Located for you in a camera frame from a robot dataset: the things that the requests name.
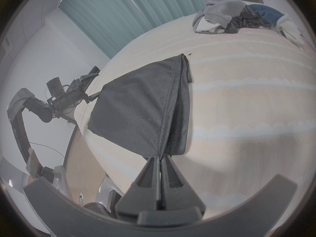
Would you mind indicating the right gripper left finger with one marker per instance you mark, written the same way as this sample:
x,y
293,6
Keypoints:
x,y
145,184

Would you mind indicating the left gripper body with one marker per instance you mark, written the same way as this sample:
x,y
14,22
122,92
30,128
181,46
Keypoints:
x,y
75,92

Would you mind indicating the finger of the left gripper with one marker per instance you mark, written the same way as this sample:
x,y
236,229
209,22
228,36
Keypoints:
x,y
93,96
90,75

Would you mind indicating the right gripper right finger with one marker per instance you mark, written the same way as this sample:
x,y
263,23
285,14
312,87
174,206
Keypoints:
x,y
175,184

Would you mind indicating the black T-shirt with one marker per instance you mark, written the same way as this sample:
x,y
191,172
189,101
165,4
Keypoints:
x,y
143,102

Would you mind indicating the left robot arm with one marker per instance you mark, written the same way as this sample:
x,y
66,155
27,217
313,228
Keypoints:
x,y
22,97

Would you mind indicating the bed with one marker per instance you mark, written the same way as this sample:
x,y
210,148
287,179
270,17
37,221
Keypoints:
x,y
246,95

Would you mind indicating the pile of clothes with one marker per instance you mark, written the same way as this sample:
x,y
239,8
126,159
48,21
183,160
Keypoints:
x,y
222,11

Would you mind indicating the blue-green curtain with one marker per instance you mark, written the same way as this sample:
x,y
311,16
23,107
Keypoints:
x,y
172,1
98,16

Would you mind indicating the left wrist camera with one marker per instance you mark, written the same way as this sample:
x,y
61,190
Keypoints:
x,y
55,86

